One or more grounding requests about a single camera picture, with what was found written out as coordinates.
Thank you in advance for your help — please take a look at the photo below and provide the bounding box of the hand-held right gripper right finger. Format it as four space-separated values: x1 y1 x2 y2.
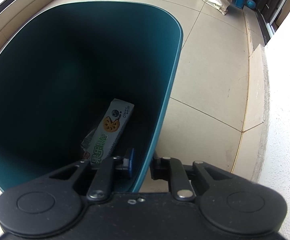
150 156 235 202

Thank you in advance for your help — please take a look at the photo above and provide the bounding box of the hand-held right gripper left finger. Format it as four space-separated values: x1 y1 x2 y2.
49 148 135 202

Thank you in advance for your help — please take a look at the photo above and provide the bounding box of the teal plastic trash bin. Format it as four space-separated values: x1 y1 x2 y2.
0 1 184 193

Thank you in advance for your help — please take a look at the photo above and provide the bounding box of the white green biscuit box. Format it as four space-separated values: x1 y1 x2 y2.
90 98 135 166

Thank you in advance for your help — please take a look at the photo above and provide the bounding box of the striped snack packet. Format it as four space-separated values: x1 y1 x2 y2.
80 129 96 160

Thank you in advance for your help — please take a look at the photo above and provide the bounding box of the dark sliding door frame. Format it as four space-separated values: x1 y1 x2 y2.
250 0 290 44

